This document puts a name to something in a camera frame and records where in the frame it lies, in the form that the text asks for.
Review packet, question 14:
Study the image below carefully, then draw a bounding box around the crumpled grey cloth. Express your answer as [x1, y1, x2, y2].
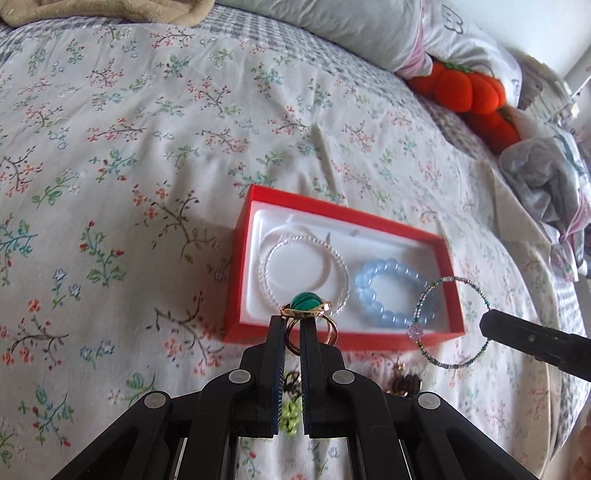
[499, 138, 591, 278]

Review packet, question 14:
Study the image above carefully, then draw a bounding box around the yellow-green bead jewelry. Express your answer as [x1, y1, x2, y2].
[281, 370, 304, 435]

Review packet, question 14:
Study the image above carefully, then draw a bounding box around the grey pillow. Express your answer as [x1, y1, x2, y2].
[217, 0, 439, 72]

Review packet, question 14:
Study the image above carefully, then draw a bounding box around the beige blanket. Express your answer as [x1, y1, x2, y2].
[0, 0, 215, 31]

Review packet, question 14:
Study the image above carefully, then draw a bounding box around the red jewelry box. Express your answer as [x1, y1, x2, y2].
[223, 185, 466, 348]

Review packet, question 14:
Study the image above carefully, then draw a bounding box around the dark brown gold jewelry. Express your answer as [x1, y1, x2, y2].
[385, 357, 428, 398]

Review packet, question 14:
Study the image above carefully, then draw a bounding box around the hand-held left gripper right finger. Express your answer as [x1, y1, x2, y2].
[300, 318, 539, 480]

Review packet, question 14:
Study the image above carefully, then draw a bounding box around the gold ring with green stone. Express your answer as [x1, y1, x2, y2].
[279, 292, 339, 357]

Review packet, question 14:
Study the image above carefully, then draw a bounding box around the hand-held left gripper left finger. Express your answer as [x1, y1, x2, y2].
[58, 316, 285, 480]

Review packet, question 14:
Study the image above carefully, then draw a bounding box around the floral bedsheet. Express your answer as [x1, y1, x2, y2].
[0, 9, 591, 480]

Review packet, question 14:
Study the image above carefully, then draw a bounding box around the white printed pillow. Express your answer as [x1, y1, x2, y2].
[416, 0, 525, 109]

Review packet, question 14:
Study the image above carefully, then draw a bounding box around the light blue bead bracelet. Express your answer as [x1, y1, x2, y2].
[355, 258, 430, 329]

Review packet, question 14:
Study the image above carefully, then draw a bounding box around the white pearl bracelet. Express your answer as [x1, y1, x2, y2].
[259, 234, 350, 319]

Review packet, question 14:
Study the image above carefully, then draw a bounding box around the thin beaded bracelet with flower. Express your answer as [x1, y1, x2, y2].
[409, 277, 495, 370]

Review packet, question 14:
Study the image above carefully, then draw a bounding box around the orange pumpkin plush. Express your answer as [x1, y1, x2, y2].
[409, 60, 506, 114]
[464, 108, 522, 155]

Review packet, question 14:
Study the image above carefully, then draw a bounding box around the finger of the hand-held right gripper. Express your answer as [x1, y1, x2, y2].
[479, 309, 591, 382]

